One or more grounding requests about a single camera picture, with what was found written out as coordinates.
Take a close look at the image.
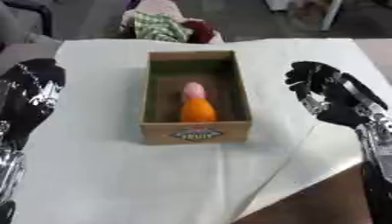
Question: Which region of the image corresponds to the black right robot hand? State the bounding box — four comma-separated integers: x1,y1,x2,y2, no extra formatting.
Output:
283,60,391,130

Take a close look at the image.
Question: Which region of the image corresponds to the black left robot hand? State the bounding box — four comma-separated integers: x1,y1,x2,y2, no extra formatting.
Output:
0,58,67,152

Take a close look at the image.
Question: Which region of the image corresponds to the tan cardboard box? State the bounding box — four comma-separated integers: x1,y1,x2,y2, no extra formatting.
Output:
137,50,253,146

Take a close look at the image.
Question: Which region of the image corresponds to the grey chair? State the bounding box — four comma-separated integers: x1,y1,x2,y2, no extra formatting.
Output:
0,0,65,74

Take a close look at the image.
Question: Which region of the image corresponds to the white stand leg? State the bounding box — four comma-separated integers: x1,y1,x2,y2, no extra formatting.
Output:
318,0,345,32

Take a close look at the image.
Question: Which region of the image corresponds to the orange toy fruit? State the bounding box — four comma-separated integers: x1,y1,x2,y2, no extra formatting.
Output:
178,97,220,123

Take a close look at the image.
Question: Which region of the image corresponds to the pink toy fruit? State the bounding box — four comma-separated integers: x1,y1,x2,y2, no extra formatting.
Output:
180,81,208,103

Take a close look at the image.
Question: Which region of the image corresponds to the pile of folded cloths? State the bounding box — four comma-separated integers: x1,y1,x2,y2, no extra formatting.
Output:
117,0,227,45

